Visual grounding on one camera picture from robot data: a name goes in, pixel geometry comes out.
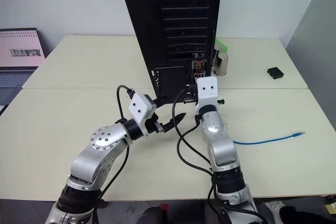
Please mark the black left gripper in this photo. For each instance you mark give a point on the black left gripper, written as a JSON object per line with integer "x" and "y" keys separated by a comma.
{"x": 153, "y": 125}

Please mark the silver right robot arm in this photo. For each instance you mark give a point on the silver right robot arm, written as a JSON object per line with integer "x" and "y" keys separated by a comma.
{"x": 223, "y": 153}

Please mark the large silver metal cylinder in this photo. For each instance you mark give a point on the large silver metal cylinder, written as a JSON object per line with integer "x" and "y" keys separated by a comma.
{"x": 222, "y": 64}

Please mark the white shoe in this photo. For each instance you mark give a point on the white shoe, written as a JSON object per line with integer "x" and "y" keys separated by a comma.
{"x": 274, "y": 207}

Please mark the small silver metal cylinder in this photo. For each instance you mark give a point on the small silver metal cylinder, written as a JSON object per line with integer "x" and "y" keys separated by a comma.
{"x": 217, "y": 50}

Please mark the dark rounded shape with red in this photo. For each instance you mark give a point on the dark rounded shape with red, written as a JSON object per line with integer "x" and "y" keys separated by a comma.
{"x": 152, "y": 214}

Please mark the black shoe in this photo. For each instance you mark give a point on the black shoe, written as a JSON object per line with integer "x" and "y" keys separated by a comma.
{"x": 294, "y": 214}

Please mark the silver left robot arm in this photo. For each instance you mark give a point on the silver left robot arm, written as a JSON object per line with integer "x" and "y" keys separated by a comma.
{"x": 92, "y": 161}

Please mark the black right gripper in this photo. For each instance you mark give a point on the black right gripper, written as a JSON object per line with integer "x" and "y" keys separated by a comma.
{"x": 191, "y": 93}

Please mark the black computer tower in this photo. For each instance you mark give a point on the black computer tower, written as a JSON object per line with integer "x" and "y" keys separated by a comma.
{"x": 173, "y": 24}

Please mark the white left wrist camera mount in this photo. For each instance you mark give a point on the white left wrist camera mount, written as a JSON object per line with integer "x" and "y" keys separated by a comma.
{"x": 139, "y": 107}

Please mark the open laptop with pink screen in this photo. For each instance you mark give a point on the open laptop with pink screen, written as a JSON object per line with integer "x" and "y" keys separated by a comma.
{"x": 18, "y": 51}

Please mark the green object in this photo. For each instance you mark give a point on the green object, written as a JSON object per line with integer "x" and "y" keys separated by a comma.
{"x": 221, "y": 43}

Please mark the small black adapter box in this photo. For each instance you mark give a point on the small black adapter box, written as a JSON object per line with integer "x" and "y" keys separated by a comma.
{"x": 275, "y": 73}

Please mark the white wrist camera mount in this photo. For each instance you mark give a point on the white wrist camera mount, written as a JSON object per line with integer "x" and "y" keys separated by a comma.
{"x": 139, "y": 107}
{"x": 207, "y": 90}

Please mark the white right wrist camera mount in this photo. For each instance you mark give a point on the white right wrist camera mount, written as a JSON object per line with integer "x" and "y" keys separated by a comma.
{"x": 207, "y": 90}

